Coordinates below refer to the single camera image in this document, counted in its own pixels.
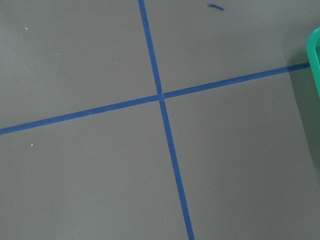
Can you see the brown paper table cover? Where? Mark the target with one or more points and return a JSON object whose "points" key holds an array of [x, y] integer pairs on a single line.
{"points": [[158, 120]]}

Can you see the green plastic tray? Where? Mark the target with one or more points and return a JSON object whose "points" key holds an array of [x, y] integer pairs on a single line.
{"points": [[313, 53]]}

